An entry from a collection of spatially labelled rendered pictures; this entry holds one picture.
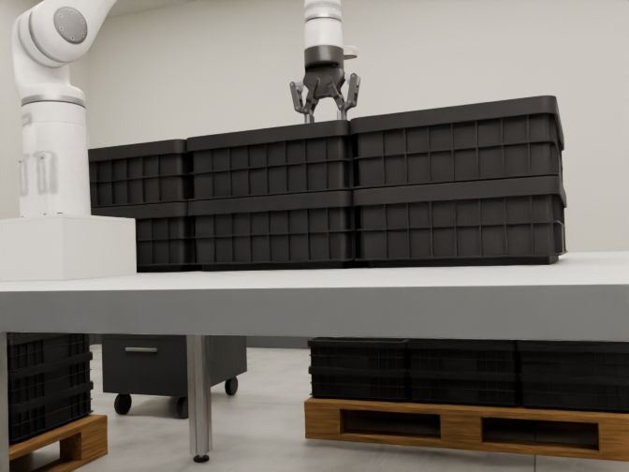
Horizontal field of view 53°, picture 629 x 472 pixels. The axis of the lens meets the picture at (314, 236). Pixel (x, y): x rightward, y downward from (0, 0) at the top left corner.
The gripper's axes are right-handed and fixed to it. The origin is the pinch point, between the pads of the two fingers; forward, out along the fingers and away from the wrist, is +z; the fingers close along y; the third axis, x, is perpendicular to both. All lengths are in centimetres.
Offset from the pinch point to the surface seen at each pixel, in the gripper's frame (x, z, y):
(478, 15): 334, -139, -16
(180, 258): -18.1, 24.4, -20.5
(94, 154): -19.4, 5.0, -38.0
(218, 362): 152, 74, -119
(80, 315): -65, 29, 1
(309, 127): -19.6, 4.4, 5.0
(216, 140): -19.5, 4.9, -11.9
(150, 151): -19.5, 5.4, -25.5
